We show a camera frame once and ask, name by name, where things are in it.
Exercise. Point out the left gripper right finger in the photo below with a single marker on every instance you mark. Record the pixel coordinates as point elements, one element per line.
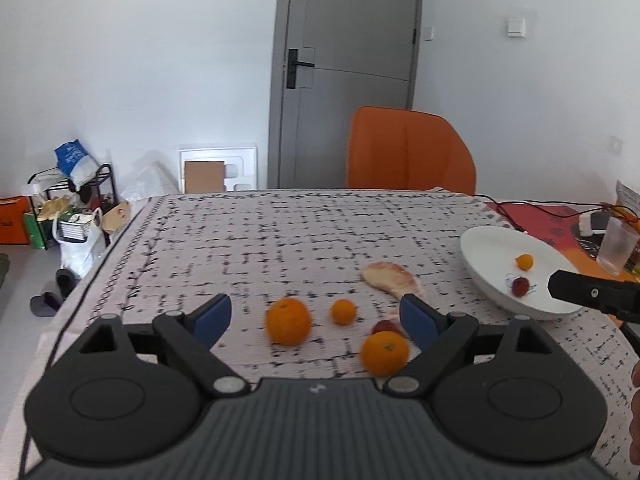
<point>445,344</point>

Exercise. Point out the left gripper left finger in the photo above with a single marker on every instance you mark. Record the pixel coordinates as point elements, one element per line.
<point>187,341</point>

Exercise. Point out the red plum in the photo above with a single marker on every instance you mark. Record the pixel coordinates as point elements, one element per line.
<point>386,326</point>
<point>520,286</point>

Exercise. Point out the large orange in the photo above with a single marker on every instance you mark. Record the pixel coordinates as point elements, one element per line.
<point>384,353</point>
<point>288,322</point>

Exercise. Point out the person's right hand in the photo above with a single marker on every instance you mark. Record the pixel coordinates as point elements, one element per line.
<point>634,428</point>

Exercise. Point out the peeled pomelo segment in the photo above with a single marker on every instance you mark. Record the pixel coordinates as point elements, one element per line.
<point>391,278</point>

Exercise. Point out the red plum in plate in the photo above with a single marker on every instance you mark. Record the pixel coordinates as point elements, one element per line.
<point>520,286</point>

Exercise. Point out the red orange table mat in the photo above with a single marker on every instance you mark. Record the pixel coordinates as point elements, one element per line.
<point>553,225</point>

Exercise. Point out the white plate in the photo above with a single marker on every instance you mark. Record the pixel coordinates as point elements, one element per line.
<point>489,254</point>

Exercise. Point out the small tangerine in plate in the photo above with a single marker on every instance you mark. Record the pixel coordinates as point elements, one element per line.
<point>525,262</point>

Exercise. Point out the patterned grey tablecloth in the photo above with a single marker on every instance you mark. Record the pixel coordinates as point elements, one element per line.
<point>541,400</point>

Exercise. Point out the white plastic bag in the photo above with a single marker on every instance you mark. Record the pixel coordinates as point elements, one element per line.
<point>81,239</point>

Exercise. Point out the black slippers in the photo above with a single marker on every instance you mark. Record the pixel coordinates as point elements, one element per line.
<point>50,302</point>

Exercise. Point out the brown cardboard piece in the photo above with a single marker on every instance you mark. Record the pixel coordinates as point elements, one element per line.
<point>203,176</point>

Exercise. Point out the white foam packaging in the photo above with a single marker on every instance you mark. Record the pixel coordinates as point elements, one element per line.
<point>240,165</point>

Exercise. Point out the black metal rack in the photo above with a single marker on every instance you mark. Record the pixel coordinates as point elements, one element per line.
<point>99,192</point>

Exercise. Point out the orange chair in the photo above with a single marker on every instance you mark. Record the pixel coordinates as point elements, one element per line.
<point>391,149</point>

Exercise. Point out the orange paper bag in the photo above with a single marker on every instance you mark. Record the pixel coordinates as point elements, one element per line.
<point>12,225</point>

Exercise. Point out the blue white bag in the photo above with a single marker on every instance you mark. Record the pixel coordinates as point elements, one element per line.
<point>73,160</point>

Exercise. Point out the grey door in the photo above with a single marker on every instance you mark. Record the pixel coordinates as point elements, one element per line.
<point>365,54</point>

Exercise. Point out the black door handle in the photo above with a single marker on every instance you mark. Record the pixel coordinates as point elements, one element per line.
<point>292,65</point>

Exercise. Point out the white light switch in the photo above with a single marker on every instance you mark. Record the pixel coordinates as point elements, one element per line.
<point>516,28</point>

